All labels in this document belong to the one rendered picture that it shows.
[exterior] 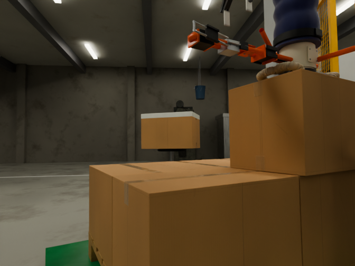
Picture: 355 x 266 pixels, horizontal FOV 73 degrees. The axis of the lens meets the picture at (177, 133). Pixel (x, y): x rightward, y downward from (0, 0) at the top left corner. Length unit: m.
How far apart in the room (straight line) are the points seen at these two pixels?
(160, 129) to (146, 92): 7.77
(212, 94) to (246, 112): 9.54
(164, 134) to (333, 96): 1.85
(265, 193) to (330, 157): 0.37
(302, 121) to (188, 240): 0.59
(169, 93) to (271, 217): 9.69
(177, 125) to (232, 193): 1.91
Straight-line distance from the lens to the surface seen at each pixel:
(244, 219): 0.83
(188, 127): 2.58
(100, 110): 10.48
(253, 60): 1.22
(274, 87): 1.09
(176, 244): 0.70
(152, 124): 2.72
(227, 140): 9.34
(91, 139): 10.47
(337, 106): 1.22
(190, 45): 1.00
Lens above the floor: 0.67
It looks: 3 degrees up
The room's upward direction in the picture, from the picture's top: 1 degrees counter-clockwise
